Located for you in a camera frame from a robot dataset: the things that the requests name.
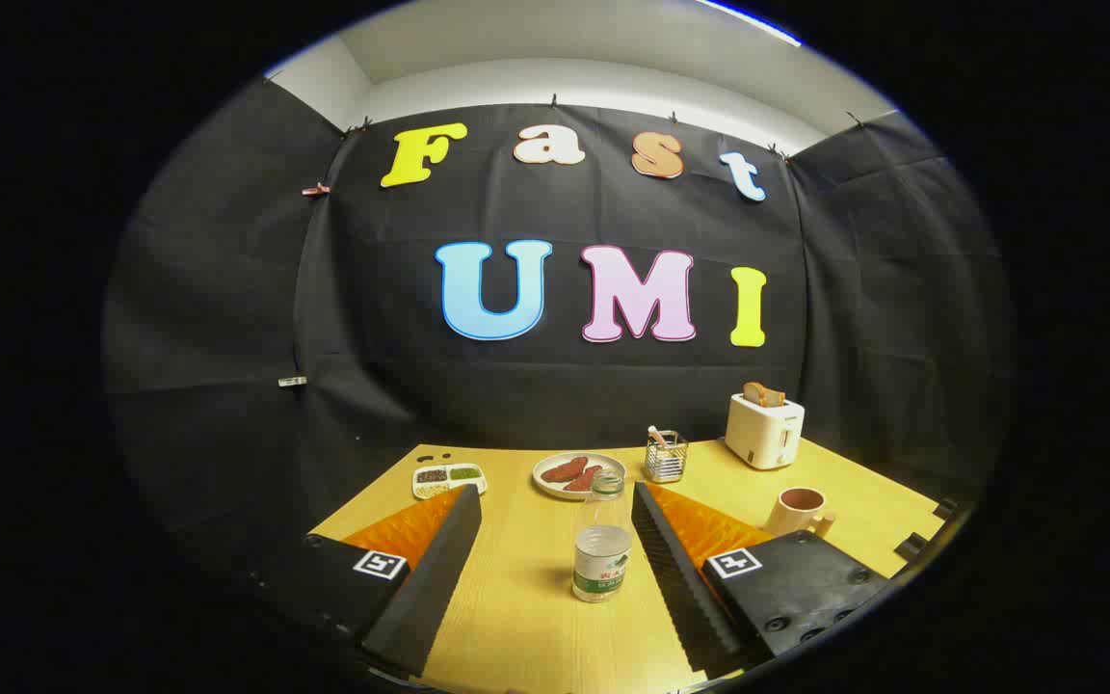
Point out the wooden table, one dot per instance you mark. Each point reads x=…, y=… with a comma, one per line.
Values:
x=526, y=598

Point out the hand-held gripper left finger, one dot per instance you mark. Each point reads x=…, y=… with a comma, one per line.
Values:
x=425, y=588

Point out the brown meat steak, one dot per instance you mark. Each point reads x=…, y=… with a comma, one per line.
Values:
x=581, y=480
x=565, y=469

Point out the toast bread slice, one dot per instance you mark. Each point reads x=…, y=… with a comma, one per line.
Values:
x=753, y=393
x=775, y=397

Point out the pink striped stick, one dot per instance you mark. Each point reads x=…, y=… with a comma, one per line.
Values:
x=658, y=437

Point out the cream toaster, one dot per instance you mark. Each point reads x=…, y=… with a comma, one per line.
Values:
x=757, y=434

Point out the white divided condiment tray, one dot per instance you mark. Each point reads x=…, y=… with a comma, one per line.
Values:
x=447, y=480

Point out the clear plastic juice bottle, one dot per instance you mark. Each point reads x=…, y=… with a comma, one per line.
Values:
x=601, y=564

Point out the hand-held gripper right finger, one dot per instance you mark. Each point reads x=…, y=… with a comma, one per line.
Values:
x=680, y=578

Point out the black table edge clamp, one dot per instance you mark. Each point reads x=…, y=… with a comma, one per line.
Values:
x=911, y=546
x=946, y=508

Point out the orange cloth clip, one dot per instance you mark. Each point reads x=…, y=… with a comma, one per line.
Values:
x=315, y=190

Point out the white round plate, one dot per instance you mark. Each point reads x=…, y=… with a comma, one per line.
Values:
x=549, y=485

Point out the black backdrop cloth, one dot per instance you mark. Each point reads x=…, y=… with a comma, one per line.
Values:
x=372, y=366

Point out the cream cup with brown inside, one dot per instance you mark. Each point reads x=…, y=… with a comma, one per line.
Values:
x=789, y=519

